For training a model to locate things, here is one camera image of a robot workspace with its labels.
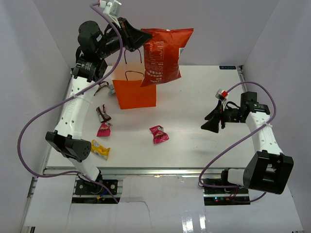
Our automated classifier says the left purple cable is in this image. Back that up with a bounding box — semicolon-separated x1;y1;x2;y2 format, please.
17;2;126;203

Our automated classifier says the orange paper bag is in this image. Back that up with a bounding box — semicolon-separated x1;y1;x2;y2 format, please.
112;50;156;110

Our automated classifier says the pink snack packet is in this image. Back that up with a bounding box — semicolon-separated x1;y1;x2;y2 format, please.
97;122;112;137

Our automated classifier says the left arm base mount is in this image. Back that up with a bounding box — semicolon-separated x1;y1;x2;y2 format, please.
73;177;118;196

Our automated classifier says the silver clear snack packet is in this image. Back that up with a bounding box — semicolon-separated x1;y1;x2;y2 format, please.
107;84;116;96

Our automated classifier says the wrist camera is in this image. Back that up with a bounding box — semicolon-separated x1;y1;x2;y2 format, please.
99;0;122;21
215;89;228;108

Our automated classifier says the dark brown snack bar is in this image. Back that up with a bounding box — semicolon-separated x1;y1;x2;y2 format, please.
96;104;111;123

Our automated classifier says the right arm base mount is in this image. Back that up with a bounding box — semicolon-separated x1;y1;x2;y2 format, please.
198;177;250;206

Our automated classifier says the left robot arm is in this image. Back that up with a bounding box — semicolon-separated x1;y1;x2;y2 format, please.
45;17;152;194

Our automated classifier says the yellow snack packet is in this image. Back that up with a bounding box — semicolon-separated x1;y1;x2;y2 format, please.
91;140;111;161

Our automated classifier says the brown candy bar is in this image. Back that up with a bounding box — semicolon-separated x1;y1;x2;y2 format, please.
96;81;109;93

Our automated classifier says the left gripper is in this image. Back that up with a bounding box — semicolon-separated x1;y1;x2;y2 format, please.
97;17;153;59

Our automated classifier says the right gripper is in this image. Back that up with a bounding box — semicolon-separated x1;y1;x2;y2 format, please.
201;100;244;133

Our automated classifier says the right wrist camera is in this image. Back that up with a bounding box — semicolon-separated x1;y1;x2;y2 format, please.
215;89;228;108

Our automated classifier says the crimson snack packet with battery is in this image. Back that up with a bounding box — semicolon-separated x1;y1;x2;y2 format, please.
149;125;169;144

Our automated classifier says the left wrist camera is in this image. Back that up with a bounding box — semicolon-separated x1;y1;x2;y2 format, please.
99;0;122;21

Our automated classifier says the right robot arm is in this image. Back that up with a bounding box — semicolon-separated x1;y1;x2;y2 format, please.
201;91;294;195

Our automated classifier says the large red chips bag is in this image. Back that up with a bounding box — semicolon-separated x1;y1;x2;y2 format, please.
141;28;193;87

